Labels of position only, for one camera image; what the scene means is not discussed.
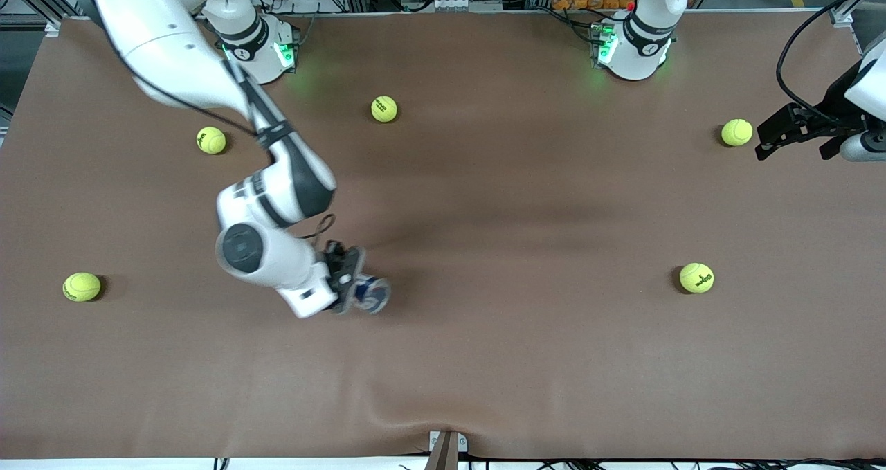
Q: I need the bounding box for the brown camera mount post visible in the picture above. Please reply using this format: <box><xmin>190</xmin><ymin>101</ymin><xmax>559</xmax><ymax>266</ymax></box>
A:
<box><xmin>424</xmin><ymin>431</ymin><xmax>459</xmax><ymax>470</ymax></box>

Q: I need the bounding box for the grey metal clamp bracket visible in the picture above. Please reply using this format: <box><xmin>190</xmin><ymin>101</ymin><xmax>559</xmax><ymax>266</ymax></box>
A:
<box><xmin>429</xmin><ymin>431</ymin><xmax>469</xmax><ymax>454</ymax></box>

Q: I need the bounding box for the brown table mat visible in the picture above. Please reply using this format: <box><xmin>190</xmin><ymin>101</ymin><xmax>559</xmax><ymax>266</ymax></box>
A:
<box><xmin>0</xmin><ymin>10</ymin><xmax>886</xmax><ymax>460</ymax></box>

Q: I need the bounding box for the white socket bar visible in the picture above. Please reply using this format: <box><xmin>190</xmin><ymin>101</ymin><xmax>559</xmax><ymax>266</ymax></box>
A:
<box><xmin>400</xmin><ymin>0</ymin><xmax>504</xmax><ymax>12</ymax></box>

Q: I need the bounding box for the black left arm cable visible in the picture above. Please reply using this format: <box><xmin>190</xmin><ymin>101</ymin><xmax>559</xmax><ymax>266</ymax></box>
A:
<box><xmin>775</xmin><ymin>0</ymin><xmax>886</xmax><ymax>118</ymax></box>

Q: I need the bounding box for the white blue tennis ball can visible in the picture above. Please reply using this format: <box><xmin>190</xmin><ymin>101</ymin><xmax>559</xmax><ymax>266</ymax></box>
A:
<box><xmin>352</xmin><ymin>275</ymin><xmax>392</xmax><ymax>316</ymax></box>

